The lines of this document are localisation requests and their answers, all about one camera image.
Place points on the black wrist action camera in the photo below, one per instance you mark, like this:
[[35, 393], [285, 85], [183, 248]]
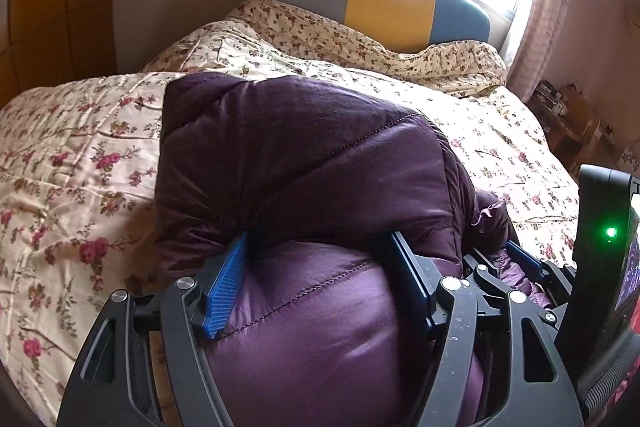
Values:
[[596, 341]]

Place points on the purple quilted down jacket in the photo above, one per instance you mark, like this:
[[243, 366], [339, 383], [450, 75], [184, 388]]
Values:
[[313, 173]]

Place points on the small-floral pillow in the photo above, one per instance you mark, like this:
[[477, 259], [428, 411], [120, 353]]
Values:
[[460, 68]]

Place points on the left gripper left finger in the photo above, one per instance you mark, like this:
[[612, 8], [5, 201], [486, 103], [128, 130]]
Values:
[[112, 382]]

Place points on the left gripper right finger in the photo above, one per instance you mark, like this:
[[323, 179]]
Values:
[[495, 362]]

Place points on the right floral curtain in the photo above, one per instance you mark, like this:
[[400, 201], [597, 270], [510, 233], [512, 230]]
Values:
[[535, 28]]

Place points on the wooden chair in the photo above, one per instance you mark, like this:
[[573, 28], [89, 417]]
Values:
[[575, 136]]

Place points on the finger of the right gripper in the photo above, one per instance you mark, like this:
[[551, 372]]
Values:
[[557, 282], [494, 297]]

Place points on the cluttered bedside table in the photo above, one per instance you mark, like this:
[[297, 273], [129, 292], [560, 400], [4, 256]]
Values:
[[547, 101]]

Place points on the floral cream bed quilt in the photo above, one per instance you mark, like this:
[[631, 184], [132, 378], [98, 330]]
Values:
[[78, 170]]

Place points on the brown wooden wardrobe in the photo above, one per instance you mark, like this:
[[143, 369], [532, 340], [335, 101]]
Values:
[[48, 42]]

